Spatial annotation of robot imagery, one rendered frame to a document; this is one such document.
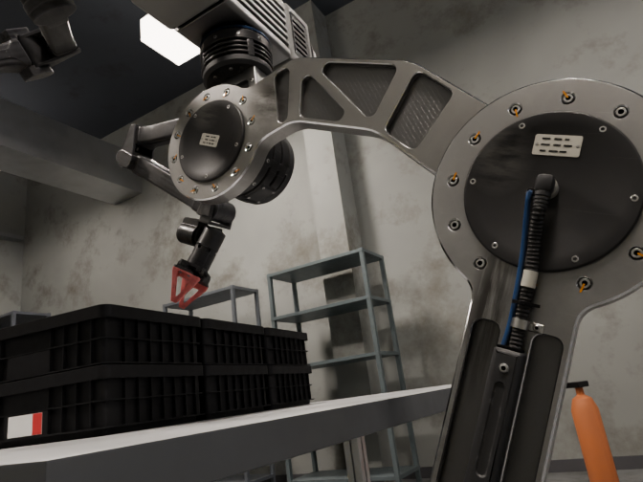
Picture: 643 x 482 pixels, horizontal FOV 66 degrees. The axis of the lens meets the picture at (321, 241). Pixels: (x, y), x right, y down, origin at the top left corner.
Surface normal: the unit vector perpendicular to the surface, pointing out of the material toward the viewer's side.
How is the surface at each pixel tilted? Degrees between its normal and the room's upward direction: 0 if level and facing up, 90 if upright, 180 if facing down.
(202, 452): 90
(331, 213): 90
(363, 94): 90
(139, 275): 90
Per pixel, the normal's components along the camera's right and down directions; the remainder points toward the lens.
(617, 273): -0.51, -0.19
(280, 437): 0.85, -0.26
